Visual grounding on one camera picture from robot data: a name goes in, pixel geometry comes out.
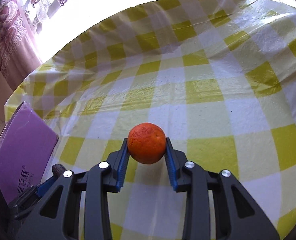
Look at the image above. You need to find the brown patterned curtain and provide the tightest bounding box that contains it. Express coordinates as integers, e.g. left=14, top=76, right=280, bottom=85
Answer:
left=0, top=0, right=42, bottom=90

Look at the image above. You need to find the yellow checkered tablecloth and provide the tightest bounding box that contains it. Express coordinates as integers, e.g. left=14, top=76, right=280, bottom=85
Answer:
left=5, top=0, right=296, bottom=238

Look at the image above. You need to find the dark brown round fruit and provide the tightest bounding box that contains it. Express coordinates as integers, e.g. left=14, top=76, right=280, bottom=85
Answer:
left=51, top=164, right=67, bottom=178

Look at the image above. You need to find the purple white cardboard box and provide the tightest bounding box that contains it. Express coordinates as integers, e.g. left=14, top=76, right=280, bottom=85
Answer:
left=0, top=102, right=59, bottom=203

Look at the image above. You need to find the red-orange rough orange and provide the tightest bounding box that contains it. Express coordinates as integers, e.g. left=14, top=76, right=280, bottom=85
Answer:
left=127, top=122, right=166, bottom=165

